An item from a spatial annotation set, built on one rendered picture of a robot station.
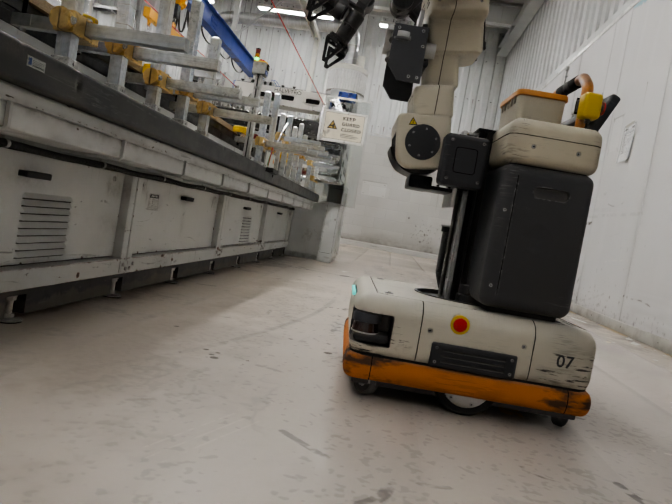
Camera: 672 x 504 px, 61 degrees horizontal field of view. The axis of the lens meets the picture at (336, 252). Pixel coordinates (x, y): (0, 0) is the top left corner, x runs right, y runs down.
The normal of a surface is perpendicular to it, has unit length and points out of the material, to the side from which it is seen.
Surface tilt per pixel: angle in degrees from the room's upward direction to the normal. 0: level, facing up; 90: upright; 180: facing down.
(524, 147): 90
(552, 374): 90
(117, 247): 90
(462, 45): 90
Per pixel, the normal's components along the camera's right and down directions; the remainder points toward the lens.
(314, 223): -0.09, 0.04
